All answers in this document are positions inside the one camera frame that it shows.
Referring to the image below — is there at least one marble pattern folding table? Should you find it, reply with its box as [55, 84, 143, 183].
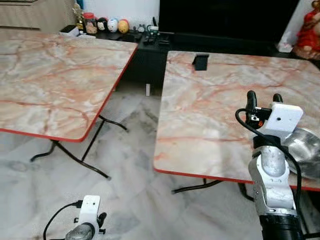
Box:
[0, 27, 139, 180]
[153, 50, 320, 202]

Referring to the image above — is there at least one white tissue box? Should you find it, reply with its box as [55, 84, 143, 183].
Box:
[277, 42, 294, 54]

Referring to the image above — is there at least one stainless steel bowl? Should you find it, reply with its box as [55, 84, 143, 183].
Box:
[282, 127, 320, 166]

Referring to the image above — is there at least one small black stand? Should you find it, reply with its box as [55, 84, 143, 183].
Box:
[192, 53, 210, 71]

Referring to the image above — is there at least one red seated statue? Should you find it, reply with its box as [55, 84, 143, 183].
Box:
[292, 0, 320, 61]

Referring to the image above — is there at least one stainless steel plate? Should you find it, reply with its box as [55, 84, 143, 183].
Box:
[287, 149, 320, 181]

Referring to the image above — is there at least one black television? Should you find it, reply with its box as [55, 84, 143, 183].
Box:
[158, 0, 302, 45]

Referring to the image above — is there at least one yellow egg ornament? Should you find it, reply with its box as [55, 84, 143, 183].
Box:
[118, 19, 130, 35]

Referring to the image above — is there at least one white egg ornament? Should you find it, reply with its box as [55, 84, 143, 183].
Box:
[107, 17, 120, 34]

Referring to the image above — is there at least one black egg ornament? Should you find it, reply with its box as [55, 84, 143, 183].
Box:
[96, 17, 109, 34]

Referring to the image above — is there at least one jar with red lid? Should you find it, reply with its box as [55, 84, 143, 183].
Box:
[82, 12, 98, 35]

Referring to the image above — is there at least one gold figurine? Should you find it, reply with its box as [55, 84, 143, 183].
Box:
[72, 2, 85, 31]

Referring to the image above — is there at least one small white box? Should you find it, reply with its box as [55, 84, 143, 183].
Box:
[59, 25, 81, 37]

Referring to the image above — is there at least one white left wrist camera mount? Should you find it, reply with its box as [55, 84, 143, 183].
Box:
[76, 195, 102, 237]

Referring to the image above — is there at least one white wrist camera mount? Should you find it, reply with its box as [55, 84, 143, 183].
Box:
[256, 102, 304, 142]
[76, 195, 102, 237]

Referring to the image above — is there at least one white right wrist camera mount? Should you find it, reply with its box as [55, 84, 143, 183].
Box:
[256, 102, 304, 142]

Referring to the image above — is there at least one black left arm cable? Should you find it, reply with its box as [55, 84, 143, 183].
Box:
[42, 200, 84, 240]

